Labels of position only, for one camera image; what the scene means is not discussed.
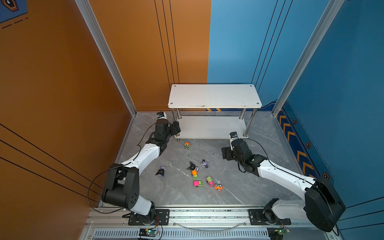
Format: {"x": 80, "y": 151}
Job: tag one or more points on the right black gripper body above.
{"x": 230, "y": 155}

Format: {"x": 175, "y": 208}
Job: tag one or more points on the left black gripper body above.
{"x": 172, "y": 130}

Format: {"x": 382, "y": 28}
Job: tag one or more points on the orange green wheeled toy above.
{"x": 187, "y": 146}

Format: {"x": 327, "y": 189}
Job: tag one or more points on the purple toy car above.
{"x": 205, "y": 164}

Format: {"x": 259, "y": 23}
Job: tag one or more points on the black purple bat toy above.
{"x": 193, "y": 167}

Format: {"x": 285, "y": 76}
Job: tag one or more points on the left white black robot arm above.
{"x": 122, "y": 187}

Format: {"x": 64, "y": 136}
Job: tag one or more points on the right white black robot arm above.
{"x": 319, "y": 202}

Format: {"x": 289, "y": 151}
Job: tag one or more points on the white two-tier shelf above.
{"x": 214, "y": 97}

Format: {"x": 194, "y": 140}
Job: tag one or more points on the orange round toy car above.
{"x": 218, "y": 186}

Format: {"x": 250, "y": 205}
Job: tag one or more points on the green pink toy car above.
{"x": 210, "y": 181}

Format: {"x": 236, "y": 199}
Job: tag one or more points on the orange green toy car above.
{"x": 195, "y": 175}

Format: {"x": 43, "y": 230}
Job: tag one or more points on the pink green toy truck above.
{"x": 198, "y": 183}

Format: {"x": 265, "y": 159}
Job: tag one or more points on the right circuit board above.
{"x": 278, "y": 233}

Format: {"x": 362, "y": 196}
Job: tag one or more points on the circuit board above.
{"x": 278, "y": 233}
{"x": 148, "y": 233}

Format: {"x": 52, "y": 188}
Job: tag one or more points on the left circuit board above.
{"x": 148, "y": 233}

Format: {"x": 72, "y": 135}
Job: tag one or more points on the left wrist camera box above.
{"x": 161, "y": 115}

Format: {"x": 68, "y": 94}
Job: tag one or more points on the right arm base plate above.
{"x": 263, "y": 217}

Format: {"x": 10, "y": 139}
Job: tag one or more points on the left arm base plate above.
{"x": 157, "y": 216}

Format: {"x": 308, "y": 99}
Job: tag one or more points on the aluminium front rail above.
{"x": 196, "y": 223}

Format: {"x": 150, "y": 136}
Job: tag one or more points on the left aluminium corner post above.
{"x": 101, "y": 42}

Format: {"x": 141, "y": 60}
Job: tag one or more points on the aluminium corner post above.
{"x": 101, "y": 42}
{"x": 319, "y": 32}

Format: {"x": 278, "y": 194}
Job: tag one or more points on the right aluminium corner post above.
{"x": 319, "y": 32}

